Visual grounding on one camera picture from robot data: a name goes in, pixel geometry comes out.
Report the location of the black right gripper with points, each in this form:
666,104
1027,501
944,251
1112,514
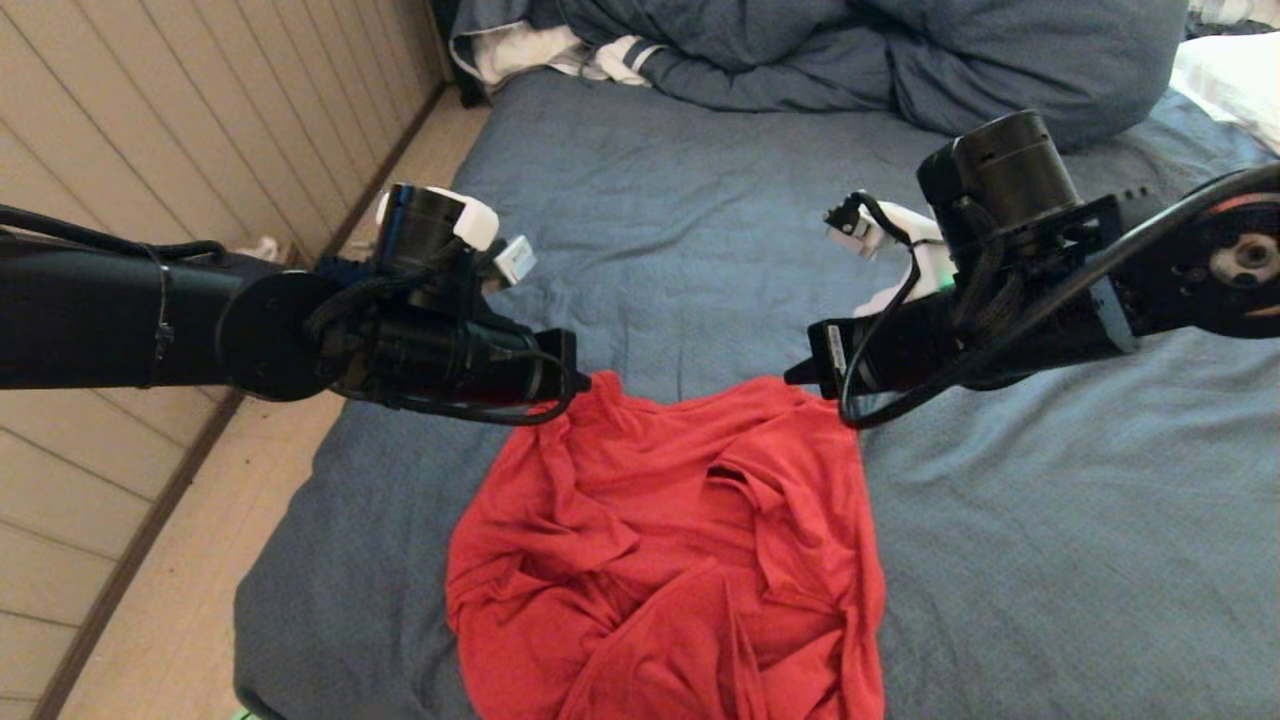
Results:
960,350

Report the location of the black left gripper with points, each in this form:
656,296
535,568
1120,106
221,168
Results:
460,360

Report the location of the red t-shirt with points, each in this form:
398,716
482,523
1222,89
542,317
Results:
650,550

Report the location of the blue-grey bed sheet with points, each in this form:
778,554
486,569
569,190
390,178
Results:
1050,520

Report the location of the white striped cloth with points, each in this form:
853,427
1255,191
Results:
520,50

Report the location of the blue crumpled duvet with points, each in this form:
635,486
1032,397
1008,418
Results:
950,70

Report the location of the clear plastic bin bag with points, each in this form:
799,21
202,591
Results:
265,247

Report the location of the white pillow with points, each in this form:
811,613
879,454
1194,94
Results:
1235,80

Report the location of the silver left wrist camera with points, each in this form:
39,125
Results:
515,260

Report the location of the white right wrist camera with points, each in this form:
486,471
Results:
880,240

